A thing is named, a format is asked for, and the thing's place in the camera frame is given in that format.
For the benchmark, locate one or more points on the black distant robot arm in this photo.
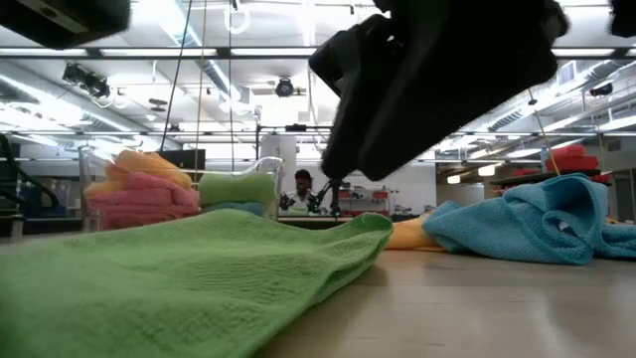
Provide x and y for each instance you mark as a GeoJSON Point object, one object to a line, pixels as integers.
{"type": "Point", "coordinates": [330, 194]}

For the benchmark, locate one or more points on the black monitor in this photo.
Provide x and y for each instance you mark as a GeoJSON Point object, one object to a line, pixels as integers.
{"type": "Point", "coordinates": [186, 159]}

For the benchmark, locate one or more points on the clear plastic bin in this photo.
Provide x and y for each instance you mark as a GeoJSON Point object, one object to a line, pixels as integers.
{"type": "Point", "coordinates": [87, 199]}

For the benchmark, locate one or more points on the black ceiling device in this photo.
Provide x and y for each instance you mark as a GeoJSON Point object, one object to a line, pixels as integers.
{"type": "Point", "coordinates": [87, 80]}
{"type": "Point", "coordinates": [601, 89]}
{"type": "Point", "coordinates": [284, 87]}

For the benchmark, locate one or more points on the black overhead crossbar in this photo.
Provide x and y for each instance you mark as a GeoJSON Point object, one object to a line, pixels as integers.
{"type": "Point", "coordinates": [149, 52]}

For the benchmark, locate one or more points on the red and white shelf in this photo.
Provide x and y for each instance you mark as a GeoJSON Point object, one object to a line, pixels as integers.
{"type": "Point", "coordinates": [367, 201]}

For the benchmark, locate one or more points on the white pillar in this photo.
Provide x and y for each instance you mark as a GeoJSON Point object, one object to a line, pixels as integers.
{"type": "Point", "coordinates": [278, 149]}

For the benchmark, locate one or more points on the person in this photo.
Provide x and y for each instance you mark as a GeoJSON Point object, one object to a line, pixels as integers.
{"type": "Point", "coordinates": [300, 194]}

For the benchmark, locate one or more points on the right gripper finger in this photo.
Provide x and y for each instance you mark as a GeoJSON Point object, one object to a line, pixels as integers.
{"type": "Point", "coordinates": [427, 119]}
{"type": "Point", "coordinates": [358, 124]}

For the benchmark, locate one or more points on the green microfiber towel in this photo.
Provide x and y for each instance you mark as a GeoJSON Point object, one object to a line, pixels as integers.
{"type": "Point", "coordinates": [238, 189]}
{"type": "Point", "coordinates": [174, 278]}

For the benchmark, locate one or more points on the pink microfiber towel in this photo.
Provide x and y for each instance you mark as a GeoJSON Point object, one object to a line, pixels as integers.
{"type": "Point", "coordinates": [149, 196]}
{"type": "Point", "coordinates": [144, 221]}

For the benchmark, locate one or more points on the orange microfiber towel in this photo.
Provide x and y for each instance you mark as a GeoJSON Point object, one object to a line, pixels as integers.
{"type": "Point", "coordinates": [144, 164]}
{"type": "Point", "coordinates": [410, 236]}

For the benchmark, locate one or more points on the red object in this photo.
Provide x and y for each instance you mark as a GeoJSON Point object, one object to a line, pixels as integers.
{"type": "Point", "coordinates": [574, 159]}

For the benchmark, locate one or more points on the blue microfiber towel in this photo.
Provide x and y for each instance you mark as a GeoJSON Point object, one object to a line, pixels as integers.
{"type": "Point", "coordinates": [238, 208]}
{"type": "Point", "coordinates": [526, 224]}

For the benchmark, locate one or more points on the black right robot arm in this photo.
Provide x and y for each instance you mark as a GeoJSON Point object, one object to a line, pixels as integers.
{"type": "Point", "coordinates": [623, 15]}

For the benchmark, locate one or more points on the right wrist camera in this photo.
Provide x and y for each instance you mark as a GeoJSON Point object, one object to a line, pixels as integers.
{"type": "Point", "coordinates": [348, 54]}

